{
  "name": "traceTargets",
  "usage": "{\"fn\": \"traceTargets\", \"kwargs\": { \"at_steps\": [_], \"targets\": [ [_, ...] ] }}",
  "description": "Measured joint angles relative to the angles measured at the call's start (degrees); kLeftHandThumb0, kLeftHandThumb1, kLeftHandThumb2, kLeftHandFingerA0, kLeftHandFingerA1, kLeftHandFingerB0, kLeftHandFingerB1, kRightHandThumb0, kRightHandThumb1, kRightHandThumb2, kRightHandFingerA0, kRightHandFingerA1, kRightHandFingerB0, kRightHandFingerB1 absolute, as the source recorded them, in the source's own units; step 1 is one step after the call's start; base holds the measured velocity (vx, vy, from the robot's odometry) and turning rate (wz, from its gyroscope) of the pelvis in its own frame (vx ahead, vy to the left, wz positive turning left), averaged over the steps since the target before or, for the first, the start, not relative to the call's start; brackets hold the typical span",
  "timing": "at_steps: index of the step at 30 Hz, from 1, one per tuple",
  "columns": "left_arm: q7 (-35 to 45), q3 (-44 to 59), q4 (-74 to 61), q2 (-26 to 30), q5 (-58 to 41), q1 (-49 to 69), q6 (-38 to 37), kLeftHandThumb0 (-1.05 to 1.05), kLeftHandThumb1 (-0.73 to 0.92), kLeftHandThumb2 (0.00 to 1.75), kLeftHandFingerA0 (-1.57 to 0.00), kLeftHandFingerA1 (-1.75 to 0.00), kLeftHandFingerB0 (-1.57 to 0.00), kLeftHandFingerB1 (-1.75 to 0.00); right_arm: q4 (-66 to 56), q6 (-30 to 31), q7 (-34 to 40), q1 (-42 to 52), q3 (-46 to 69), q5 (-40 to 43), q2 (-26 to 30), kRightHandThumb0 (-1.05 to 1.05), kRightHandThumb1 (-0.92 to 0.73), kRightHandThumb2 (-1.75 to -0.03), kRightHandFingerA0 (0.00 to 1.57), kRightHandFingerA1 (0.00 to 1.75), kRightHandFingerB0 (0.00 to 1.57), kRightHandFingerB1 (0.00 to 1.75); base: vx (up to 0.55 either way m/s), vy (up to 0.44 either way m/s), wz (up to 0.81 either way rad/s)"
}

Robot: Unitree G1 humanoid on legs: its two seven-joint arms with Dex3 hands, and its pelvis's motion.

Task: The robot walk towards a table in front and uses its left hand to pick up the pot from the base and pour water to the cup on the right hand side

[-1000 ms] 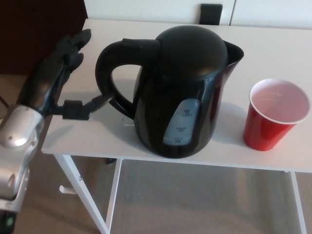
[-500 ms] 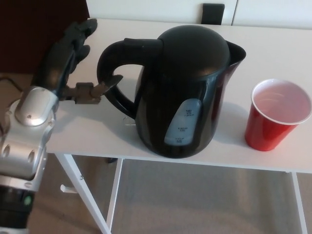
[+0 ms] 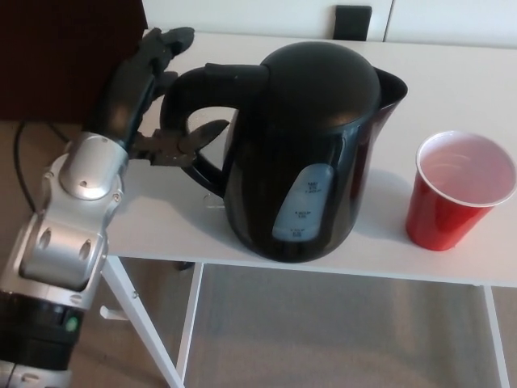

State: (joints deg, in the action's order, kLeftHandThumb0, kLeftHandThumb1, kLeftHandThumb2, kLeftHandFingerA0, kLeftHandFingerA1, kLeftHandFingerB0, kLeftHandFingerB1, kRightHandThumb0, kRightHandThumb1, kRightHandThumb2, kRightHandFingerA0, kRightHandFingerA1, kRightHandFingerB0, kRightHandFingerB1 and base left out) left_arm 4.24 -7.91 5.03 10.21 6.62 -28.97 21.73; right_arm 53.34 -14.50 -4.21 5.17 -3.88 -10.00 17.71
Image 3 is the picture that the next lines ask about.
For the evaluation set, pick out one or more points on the white metal-frame table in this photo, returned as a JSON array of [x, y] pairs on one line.
[[161, 226]]

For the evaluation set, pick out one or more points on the red plastic cup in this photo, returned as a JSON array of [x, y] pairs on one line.
[[436, 214]]

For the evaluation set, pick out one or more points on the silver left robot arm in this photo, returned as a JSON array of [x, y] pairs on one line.
[[72, 218]]

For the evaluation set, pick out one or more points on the dark brown cabinet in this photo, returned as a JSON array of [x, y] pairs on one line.
[[60, 52]]

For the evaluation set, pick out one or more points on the black rectangular wall plate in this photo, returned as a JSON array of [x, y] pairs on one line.
[[353, 22]]

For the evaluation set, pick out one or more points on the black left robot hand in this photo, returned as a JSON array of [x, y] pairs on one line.
[[119, 101]]

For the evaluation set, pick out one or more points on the black electric kettle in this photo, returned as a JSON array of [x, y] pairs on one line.
[[307, 161]]

